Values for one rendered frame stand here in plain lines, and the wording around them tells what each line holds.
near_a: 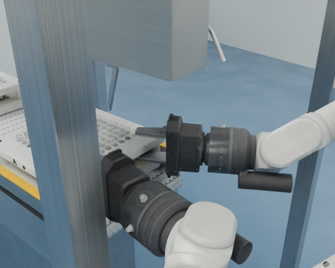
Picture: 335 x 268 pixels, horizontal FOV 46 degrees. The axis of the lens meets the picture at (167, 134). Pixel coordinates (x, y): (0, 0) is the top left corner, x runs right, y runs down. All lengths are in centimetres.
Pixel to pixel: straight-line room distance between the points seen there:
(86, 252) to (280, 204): 177
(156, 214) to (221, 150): 22
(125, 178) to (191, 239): 18
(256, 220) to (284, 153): 143
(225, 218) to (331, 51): 86
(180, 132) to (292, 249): 103
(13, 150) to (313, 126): 54
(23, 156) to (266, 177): 44
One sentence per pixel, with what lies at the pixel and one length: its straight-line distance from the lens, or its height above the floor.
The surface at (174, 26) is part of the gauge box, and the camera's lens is 65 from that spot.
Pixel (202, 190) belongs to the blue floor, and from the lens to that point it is 227.
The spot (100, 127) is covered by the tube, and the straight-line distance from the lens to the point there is 83.
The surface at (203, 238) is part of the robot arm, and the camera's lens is 44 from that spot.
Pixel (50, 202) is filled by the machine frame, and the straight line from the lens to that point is 53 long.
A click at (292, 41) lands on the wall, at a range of 462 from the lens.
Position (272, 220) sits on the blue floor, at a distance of 213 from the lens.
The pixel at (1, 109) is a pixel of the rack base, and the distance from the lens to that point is 113.
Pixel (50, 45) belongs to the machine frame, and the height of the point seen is 122.
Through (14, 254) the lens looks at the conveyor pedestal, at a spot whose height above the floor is 61.
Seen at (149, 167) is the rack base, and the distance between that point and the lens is 79.
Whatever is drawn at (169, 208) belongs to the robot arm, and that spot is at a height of 100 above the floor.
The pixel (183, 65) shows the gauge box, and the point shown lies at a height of 112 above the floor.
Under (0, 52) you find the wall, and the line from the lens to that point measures 416.
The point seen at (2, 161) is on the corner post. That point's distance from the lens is 84.
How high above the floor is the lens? 133
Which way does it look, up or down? 28 degrees down
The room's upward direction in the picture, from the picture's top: straight up
